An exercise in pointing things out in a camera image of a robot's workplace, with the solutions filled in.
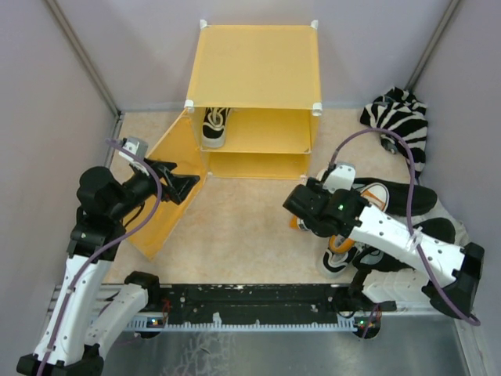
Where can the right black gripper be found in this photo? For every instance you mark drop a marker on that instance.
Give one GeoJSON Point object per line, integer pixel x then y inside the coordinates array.
{"type": "Point", "coordinates": [316, 186]}

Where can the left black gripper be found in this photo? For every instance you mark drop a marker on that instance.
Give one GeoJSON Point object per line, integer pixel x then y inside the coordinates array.
{"type": "Point", "coordinates": [180, 184]}

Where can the orange canvas sneaker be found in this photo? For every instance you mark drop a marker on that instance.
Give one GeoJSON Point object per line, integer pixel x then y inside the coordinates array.
{"type": "Point", "coordinates": [376, 194]}
{"type": "Point", "coordinates": [298, 224]}

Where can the black white canvas sneaker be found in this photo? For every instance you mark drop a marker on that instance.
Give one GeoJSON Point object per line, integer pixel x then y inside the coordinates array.
{"type": "Point", "coordinates": [214, 126]}

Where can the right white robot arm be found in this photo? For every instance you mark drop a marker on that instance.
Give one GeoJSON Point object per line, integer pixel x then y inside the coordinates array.
{"type": "Point", "coordinates": [453, 272]}

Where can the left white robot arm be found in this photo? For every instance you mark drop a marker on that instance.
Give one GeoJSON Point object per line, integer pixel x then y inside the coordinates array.
{"type": "Point", "coordinates": [78, 258]}

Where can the yellow plastic shoe cabinet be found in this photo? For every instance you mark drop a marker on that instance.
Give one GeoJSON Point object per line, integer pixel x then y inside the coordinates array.
{"type": "Point", "coordinates": [269, 76]}

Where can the black chunky sneaker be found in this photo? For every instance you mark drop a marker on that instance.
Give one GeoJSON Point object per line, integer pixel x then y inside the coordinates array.
{"type": "Point", "coordinates": [371, 258]}
{"type": "Point", "coordinates": [424, 199]}

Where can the zebra striped cloth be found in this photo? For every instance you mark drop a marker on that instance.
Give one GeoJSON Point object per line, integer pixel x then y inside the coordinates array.
{"type": "Point", "coordinates": [400, 112]}

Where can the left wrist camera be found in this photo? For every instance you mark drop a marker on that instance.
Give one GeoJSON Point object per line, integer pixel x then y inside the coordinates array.
{"type": "Point", "coordinates": [138, 148]}

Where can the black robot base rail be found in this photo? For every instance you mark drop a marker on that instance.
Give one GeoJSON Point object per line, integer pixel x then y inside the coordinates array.
{"type": "Point", "coordinates": [270, 307]}

